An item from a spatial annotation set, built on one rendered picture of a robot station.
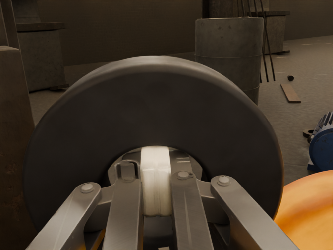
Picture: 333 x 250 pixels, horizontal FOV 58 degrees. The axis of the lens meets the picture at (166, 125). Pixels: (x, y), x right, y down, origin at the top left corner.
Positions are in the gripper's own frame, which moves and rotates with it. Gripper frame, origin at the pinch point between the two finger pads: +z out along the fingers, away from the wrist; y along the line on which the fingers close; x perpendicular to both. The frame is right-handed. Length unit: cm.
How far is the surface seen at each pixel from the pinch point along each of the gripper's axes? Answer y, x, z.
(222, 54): 55, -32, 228
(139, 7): -28, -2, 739
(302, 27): 563, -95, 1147
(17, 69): -14.7, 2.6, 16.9
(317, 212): 9.7, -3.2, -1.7
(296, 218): 8.5, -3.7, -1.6
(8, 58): -15.2, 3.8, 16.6
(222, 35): 55, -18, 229
